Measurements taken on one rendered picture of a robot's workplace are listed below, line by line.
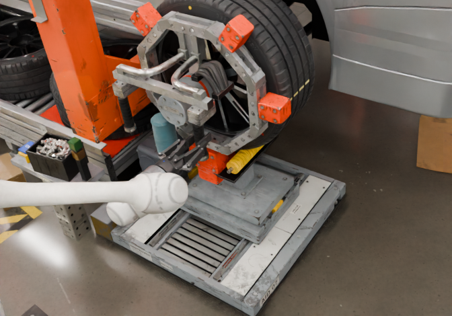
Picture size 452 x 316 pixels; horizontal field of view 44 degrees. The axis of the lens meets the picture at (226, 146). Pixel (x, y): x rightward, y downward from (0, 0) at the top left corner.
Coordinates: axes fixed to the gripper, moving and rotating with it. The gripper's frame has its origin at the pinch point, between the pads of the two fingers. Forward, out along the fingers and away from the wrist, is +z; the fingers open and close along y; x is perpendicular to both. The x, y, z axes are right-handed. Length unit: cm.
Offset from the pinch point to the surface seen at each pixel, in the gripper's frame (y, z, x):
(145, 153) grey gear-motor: -54, 21, -44
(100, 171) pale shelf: -58, -2, -38
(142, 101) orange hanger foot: -64, 35, -27
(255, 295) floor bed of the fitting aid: 17, 1, -75
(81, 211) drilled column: -77, -6, -69
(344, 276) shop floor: 40, 33, -83
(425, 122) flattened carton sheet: 32, 151, -82
